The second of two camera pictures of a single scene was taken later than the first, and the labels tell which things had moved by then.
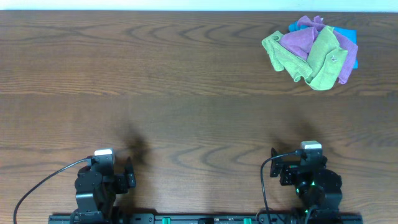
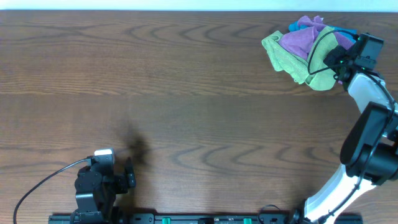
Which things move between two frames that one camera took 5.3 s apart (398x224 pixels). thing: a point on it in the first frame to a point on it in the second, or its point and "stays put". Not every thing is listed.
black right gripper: (283, 170) to (334, 56)
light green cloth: (326, 60) stays put
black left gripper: (123, 179) stays put
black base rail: (215, 218) stays put
